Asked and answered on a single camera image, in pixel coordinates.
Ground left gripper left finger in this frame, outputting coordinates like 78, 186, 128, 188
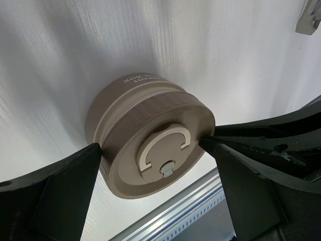
1, 143, 101, 240

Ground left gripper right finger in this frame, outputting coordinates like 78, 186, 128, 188
199, 138, 320, 240

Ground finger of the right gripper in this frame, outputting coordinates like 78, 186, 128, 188
213, 97, 320, 182

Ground metal tongs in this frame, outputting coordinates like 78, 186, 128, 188
295, 0, 320, 35

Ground round metal lunch box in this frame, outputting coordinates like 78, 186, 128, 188
85, 73, 185, 146

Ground aluminium front rail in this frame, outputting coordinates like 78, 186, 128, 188
111, 168, 225, 240

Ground white slotted cable duct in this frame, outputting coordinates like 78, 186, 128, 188
149, 190, 235, 240

